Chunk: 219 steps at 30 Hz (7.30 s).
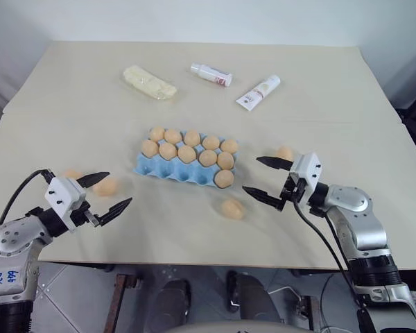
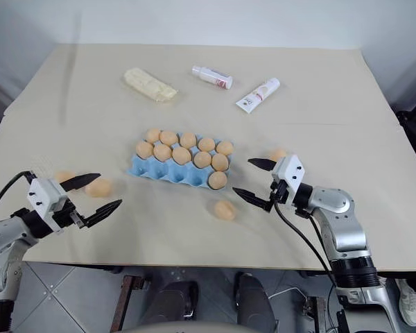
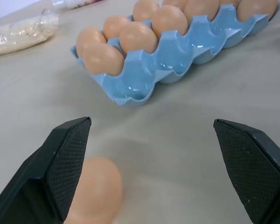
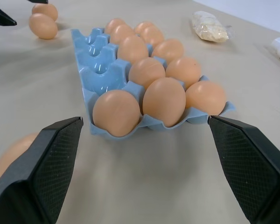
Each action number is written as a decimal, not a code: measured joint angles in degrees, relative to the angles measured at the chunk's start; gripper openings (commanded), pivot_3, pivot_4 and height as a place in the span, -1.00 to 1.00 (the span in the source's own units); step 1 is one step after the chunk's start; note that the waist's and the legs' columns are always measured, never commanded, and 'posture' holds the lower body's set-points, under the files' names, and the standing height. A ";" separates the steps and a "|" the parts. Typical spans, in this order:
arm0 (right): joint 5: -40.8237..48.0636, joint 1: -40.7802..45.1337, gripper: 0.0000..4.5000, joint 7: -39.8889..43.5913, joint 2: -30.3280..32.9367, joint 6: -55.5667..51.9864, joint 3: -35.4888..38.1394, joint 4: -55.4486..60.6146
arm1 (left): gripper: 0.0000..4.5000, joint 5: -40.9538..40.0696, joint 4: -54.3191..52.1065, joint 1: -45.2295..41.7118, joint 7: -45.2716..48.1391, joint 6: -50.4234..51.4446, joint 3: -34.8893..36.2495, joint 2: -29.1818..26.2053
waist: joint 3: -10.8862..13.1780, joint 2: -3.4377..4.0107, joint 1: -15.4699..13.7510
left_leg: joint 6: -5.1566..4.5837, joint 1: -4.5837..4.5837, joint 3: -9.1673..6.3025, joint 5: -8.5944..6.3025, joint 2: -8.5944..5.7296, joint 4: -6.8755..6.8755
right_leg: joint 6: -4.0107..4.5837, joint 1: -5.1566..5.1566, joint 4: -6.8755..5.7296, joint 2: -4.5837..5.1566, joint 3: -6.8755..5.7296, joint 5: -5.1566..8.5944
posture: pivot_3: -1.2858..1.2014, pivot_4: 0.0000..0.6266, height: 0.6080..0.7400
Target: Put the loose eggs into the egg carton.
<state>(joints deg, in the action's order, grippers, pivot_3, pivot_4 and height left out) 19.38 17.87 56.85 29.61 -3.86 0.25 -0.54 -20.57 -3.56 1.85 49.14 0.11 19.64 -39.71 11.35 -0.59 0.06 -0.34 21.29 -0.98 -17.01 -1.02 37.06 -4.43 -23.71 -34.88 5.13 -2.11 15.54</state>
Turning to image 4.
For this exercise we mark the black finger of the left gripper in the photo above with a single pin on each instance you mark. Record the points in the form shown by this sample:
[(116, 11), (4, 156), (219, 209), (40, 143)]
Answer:
[(1, 18), (38, 1)]

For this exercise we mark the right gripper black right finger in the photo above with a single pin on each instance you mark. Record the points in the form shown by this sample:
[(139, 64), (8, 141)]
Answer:
[(254, 168)]

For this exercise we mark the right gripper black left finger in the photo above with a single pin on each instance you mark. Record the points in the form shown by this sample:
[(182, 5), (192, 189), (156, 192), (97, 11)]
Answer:
[(25, 186)]

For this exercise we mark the blue plastic egg tray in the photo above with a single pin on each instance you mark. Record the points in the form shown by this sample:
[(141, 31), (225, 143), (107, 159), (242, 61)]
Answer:
[(95, 74)]

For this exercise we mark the brown egg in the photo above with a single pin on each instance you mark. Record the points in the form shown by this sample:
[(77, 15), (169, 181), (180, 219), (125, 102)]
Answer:
[(116, 113), (168, 49), (46, 9), (146, 72), (152, 35), (164, 101), (121, 32), (113, 23), (184, 68), (43, 26), (141, 25), (11, 152), (206, 96), (133, 49)]

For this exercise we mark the clear bag of beige crumbs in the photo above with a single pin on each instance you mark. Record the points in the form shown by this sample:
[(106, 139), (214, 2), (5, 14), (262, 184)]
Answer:
[(210, 26)]

